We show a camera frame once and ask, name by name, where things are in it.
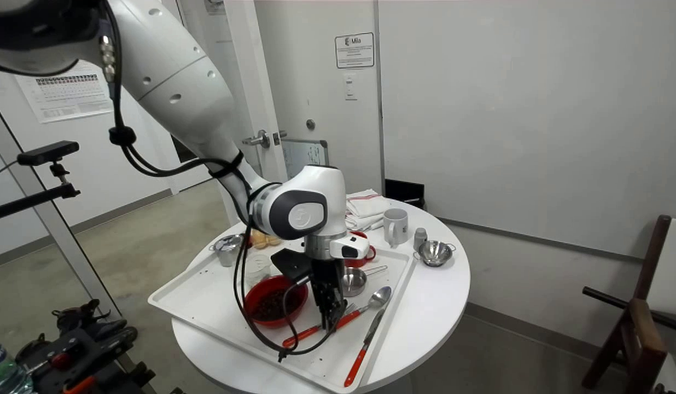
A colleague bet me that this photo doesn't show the dark brown beans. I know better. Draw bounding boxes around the dark brown beans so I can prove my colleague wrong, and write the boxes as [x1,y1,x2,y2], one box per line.
[256,291,304,321]

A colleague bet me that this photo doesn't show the black orange clamp tools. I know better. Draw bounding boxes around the black orange clamp tools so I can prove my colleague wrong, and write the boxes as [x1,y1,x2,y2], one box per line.
[12,298,179,394]

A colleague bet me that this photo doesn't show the white plastic tray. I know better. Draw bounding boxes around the white plastic tray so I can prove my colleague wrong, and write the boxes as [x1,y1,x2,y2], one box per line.
[145,228,420,394]

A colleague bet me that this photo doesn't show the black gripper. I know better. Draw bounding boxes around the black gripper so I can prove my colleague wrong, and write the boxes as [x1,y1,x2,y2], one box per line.
[306,257,353,330]

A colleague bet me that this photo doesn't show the red plastic bowl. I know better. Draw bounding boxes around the red plastic bowl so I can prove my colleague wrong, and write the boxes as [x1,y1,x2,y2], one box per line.
[243,274,311,327]

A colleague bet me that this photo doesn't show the beige bread roll cluster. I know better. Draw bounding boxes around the beige bread roll cluster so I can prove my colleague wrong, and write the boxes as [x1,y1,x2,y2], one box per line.
[249,228,278,251]

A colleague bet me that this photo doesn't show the round white table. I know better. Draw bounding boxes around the round white table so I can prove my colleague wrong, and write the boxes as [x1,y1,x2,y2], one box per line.
[169,193,473,394]

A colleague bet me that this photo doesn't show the black box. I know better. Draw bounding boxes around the black box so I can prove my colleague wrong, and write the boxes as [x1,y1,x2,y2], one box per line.
[383,176,427,212]

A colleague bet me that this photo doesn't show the black stereo camera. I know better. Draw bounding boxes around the black stereo camera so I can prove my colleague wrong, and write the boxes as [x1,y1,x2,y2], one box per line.
[13,141,82,168]

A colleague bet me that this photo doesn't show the steel canister with lid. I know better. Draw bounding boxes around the steel canister with lid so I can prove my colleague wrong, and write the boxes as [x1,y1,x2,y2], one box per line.
[210,232,246,269]

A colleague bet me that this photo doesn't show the silver door lever handle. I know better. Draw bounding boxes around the silver door lever handle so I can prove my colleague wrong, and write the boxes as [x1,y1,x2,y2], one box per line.
[243,129,276,151]

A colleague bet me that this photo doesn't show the grey metal stand pole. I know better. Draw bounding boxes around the grey metal stand pole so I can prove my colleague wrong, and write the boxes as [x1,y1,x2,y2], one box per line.
[0,94,124,324]

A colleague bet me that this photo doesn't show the small open steel bowl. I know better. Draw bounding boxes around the small open steel bowl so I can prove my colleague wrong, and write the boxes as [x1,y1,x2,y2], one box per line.
[342,265,370,301]

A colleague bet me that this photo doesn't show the white red kitchen towel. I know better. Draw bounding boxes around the white red kitchen towel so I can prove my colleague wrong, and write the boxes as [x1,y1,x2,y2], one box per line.
[343,189,398,235]

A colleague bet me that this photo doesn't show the red mug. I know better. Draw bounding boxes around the red mug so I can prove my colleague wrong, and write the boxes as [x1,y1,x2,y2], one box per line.
[347,231,378,269]

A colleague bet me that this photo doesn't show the white door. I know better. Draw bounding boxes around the white door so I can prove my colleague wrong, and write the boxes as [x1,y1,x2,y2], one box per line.
[204,0,292,214]

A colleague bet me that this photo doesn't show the white light switch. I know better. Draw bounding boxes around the white light switch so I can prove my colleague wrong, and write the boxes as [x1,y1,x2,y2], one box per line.
[342,75,361,103]

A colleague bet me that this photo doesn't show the orange handled metal spoon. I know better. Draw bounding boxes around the orange handled metal spoon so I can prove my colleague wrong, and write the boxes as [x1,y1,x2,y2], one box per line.
[329,285,394,333]

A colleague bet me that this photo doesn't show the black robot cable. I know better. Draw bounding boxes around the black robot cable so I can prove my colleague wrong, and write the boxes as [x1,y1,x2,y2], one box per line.
[95,29,339,363]

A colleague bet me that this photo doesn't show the white wall sign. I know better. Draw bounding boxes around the white wall sign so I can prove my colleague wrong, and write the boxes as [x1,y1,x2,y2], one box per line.
[332,31,376,73]

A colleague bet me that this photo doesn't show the shiny steel bowl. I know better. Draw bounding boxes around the shiny steel bowl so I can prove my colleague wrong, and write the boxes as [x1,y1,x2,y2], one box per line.
[415,239,455,269]

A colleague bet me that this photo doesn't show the dark wooden chair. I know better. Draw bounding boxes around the dark wooden chair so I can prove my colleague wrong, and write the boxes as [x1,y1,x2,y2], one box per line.
[580,212,676,394]

